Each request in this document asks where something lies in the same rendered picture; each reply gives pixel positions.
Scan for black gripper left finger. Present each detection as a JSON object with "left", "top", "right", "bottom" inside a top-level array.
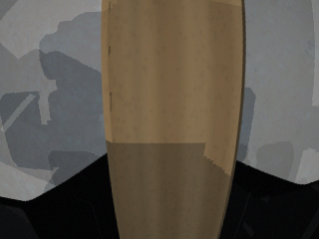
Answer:
[{"left": 0, "top": 152, "right": 120, "bottom": 239}]

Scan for tan wooden board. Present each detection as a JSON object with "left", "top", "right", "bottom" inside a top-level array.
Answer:
[{"left": 101, "top": 0, "right": 246, "bottom": 239}]

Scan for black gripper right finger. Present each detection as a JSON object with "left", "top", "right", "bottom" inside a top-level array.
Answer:
[{"left": 218, "top": 160, "right": 319, "bottom": 239}]

